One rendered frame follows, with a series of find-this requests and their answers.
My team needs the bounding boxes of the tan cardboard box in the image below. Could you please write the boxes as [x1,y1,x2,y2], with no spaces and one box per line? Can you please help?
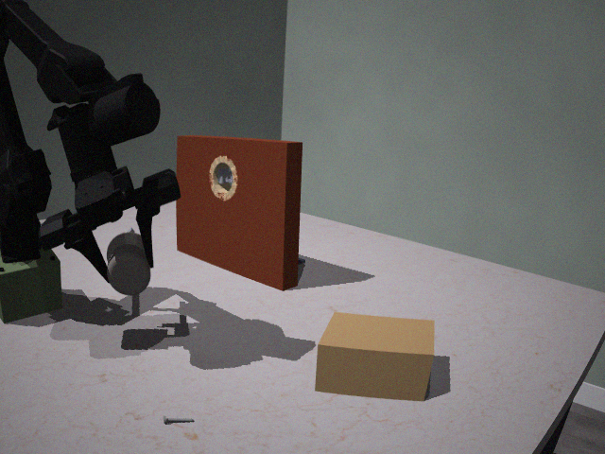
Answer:
[315,312,435,401]

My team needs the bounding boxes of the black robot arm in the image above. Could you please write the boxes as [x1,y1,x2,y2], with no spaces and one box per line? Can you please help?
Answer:
[0,0,161,263]

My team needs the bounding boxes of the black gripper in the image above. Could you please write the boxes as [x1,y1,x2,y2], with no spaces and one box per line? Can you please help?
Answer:
[39,146,181,283]

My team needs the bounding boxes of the brown wooden door slab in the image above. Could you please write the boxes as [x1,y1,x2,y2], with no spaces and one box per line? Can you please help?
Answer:
[176,135,303,291]

